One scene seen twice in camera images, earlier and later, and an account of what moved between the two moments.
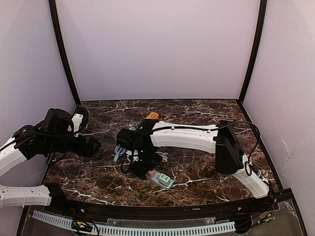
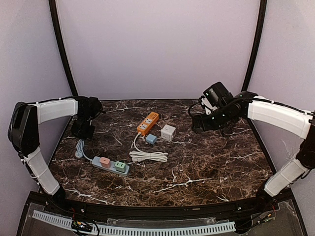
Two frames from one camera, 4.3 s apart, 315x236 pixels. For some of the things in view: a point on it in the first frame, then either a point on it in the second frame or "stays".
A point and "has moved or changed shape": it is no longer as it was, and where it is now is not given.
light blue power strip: x=155 y=180 to x=96 y=162
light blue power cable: x=119 y=150 has moved or changed shape
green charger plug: x=164 y=179 to x=120 y=166
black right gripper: x=145 y=166 to x=197 y=123
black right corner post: x=255 y=50 stays
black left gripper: x=86 y=145 to x=82 y=131
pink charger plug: x=151 y=173 to x=105 y=162
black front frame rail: x=159 y=212 stays
